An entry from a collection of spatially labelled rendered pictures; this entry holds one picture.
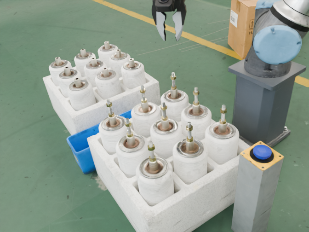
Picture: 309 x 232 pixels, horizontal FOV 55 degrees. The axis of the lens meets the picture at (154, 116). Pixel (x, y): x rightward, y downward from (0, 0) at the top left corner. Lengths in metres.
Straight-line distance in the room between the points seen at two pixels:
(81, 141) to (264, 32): 0.75
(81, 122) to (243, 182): 0.66
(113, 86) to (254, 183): 0.68
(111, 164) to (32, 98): 0.90
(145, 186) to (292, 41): 0.52
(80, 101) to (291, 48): 0.74
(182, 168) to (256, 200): 0.20
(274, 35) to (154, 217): 0.55
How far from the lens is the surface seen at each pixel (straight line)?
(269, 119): 1.13
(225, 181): 0.90
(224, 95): 1.49
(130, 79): 1.24
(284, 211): 1.04
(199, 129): 0.94
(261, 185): 0.75
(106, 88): 1.19
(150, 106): 0.99
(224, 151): 0.88
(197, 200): 0.86
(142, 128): 0.97
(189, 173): 0.83
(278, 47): 0.86
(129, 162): 0.85
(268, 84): 1.02
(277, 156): 0.74
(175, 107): 1.00
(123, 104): 1.22
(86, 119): 1.17
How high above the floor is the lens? 0.82
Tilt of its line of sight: 37 degrees down
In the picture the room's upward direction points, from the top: 6 degrees counter-clockwise
